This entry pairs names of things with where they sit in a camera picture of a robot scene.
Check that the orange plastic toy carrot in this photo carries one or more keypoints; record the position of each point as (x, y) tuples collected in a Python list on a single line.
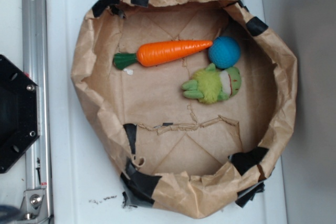
[(157, 53)]

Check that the white plastic tray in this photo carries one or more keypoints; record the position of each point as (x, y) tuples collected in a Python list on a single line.
[(86, 187)]

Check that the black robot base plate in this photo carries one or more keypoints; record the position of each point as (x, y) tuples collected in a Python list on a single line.
[(19, 114)]

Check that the brown paper bag bin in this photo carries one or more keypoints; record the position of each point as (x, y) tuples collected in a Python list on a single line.
[(172, 152)]

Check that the aluminium extrusion rail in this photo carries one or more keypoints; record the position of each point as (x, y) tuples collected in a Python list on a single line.
[(35, 63)]

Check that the metal corner bracket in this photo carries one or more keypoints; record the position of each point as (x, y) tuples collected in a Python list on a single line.
[(34, 207)]

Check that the blue dimpled ball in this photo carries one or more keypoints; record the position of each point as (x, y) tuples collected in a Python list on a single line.
[(225, 52)]

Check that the green plush frog toy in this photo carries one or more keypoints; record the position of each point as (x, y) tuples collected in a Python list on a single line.
[(210, 85)]

